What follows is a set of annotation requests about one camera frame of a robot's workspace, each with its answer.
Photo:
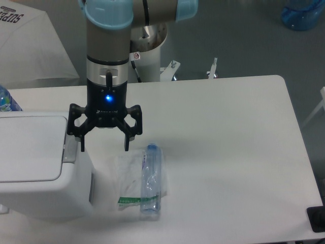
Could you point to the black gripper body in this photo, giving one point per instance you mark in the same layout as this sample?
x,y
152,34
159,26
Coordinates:
x,y
106,106

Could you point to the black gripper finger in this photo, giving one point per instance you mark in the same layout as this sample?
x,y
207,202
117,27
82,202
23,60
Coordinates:
x,y
130,132
75,112

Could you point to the white push-lid trash can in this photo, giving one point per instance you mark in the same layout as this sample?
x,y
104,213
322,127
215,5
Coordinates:
x,y
44,174

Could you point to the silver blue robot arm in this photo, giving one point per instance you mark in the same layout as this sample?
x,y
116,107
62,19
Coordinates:
x,y
109,26

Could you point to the clear plastic bag green stripe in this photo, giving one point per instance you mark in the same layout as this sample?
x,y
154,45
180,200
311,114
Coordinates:
x,y
129,172

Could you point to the clear empty plastic bottle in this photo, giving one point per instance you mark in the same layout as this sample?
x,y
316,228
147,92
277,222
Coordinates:
x,y
151,183

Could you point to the blue labelled water bottle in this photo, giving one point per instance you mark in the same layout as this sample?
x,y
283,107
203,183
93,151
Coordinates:
x,y
7,101

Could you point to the white printed cloth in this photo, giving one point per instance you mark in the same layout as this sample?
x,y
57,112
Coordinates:
x,y
32,54

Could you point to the black device at table edge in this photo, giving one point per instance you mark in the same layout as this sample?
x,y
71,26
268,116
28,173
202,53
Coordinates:
x,y
316,218

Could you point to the large blue water jug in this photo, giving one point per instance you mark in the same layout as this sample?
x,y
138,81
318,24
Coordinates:
x,y
301,15

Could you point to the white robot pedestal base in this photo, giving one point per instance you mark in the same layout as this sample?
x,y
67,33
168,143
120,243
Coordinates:
x,y
144,58

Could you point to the white frame at right edge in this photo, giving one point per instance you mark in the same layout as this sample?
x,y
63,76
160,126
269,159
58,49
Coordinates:
x,y
319,107

